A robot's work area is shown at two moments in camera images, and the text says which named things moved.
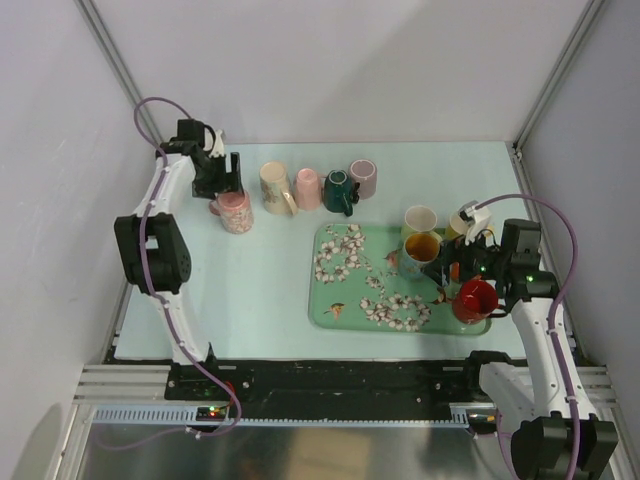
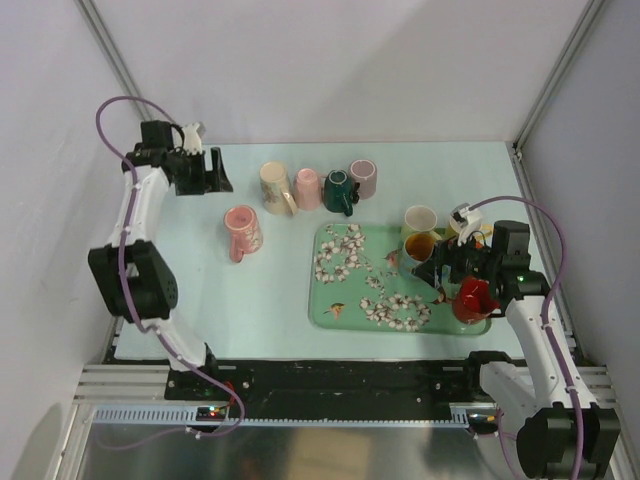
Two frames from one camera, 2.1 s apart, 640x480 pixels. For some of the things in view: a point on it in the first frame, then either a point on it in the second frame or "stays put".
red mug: (474, 301) stays put
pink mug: (235, 211) to (245, 232)
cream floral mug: (278, 196) stays put
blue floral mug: (419, 250) stays put
